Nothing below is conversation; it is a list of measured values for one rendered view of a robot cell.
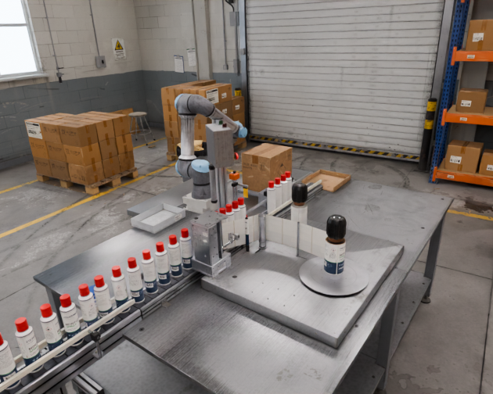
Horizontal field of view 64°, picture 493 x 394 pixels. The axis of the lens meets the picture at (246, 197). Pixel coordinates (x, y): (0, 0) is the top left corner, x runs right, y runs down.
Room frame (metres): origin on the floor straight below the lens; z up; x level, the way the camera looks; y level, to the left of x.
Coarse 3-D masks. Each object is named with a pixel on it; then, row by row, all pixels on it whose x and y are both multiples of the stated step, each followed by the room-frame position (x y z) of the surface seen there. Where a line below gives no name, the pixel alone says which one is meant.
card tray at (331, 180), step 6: (312, 174) 2.88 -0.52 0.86; (318, 174) 2.96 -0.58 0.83; (324, 174) 2.95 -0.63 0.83; (330, 174) 2.93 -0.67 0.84; (336, 174) 2.90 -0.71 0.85; (342, 174) 2.87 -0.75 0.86; (348, 174) 2.84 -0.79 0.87; (306, 180) 2.80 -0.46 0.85; (312, 180) 2.84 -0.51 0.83; (318, 180) 2.84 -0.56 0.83; (324, 180) 2.83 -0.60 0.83; (330, 180) 2.83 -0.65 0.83; (336, 180) 2.82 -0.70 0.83; (342, 180) 2.82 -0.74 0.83; (348, 180) 2.80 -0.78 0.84; (324, 186) 2.70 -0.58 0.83; (330, 186) 2.70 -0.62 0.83; (336, 186) 2.63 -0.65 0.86
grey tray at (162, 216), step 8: (152, 208) 2.32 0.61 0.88; (160, 208) 2.37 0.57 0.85; (168, 208) 2.36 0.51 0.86; (176, 208) 2.32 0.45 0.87; (136, 216) 2.21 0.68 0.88; (144, 216) 2.26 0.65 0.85; (152, 216) 2.30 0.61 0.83; (160, 216) 2.29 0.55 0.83; (168, 216) 2.29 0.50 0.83; (176, 216) 2.22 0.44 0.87; (184, 216) 2.27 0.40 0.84; (136, 224) 2.15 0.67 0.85; (144, 224) 2.11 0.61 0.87; (152, 224) 2.17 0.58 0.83; (160, 224) 2.11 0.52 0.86; (168, 224) 2.16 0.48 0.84; (152, 232) 2.07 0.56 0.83
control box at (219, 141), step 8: (208, 128) 1.96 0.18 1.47; (216, 128) 1.92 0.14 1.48; (224, 128) 1.92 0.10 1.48; (208, 136) 1.97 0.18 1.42; (216, 136) 1.87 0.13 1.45; (224, 136) 1.88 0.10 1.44; (232, 136) 1.90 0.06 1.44; (208, 144) 1.98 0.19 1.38; (216, 144) 1.87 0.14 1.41; (224, 144) 1.88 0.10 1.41; (232, 144) 1.90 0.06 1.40; (208, 152) 2.00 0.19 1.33; (216, 152) 1.87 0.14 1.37; (224, 152) 1.88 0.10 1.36; (232, 152) 1.90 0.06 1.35; (216, 160) 1.87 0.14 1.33; (224, 160) 1.88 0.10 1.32; (232, 160) 1.90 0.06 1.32
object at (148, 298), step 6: (318, 186) 2.60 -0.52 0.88; (282, 210) 2.21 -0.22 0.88; (186, 270) 1.58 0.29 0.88; (192, 270) 1.58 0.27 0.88; (186, 276) 1.54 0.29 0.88; (174, 282) 1.49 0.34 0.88; (162, 288) 1.45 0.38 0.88; (144, 294) 1.41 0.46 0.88; (156, 294) 1.41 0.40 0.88; (150, 300) 1.37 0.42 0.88; (138, 306) 1.33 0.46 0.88
